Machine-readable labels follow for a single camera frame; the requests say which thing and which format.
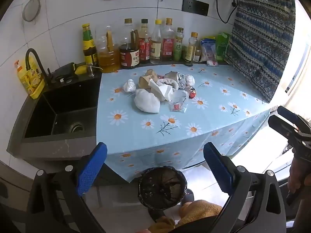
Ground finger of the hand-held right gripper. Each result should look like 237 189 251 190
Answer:
268 116 298 140
278 106 311 130

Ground grey crumpled paper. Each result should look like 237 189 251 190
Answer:
164 71 180 84

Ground orange-cap red-label bottle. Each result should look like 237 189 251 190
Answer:
162 18 176 62

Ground large white crumpled wad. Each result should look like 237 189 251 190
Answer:
134 89 161 114

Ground yellow dish soap bottle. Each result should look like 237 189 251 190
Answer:
15 55 45 100

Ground clear cooking oil jug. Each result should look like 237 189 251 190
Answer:
95 25 121 74

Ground black kitchen sink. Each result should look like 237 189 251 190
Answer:
23 78 102 139

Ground blue daisy tablecloth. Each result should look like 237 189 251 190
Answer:
96 64 271 182

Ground black power cable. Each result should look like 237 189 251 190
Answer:
216 0 238 25

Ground sink soap pump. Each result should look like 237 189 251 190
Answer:
87 64 102 78

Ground silver foil wrapper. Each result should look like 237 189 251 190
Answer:
176 72 187 89

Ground dark soy sauce jug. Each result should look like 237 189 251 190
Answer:
119 18 140 70

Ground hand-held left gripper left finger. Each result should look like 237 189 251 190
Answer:
25 142 108 233

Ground red-label dark bottle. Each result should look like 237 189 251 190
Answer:
138 19 151 64

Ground black faucet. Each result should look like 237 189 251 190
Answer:
25 49 52 85

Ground green-label slim bottle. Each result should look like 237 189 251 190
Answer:
174 27 184 62

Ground blue patterned cloth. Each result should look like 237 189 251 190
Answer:
224 0 295 102

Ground yellow-cap dark-label bottle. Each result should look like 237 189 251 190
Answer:
184 31 198 66

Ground yellow sponge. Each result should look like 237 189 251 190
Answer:
74 63 88 74

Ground person's right hand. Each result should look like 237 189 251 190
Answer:
288 155 311 193

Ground grey slipper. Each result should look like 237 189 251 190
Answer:
180 189 195 205

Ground clear packet with red label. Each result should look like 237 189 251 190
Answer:
169 101 187 113

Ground black sponge holder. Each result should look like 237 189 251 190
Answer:
55 63 78 80

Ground hanging metal strainer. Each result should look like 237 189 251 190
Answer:
22 0 42 22

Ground yellow-cap clear vinegar bottle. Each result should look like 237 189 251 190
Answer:
149 19 163 65

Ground black wall outlet panel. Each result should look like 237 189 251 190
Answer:
182 0 210 17

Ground blue white seasoning packet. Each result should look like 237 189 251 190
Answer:
200 37 217 62

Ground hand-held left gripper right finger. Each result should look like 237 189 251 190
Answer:
203 142 287 233

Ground person's brown fuzzy trousers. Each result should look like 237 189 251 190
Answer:
148 199 223 233

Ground black-lined waste bin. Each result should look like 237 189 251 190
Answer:
137 166 189 224

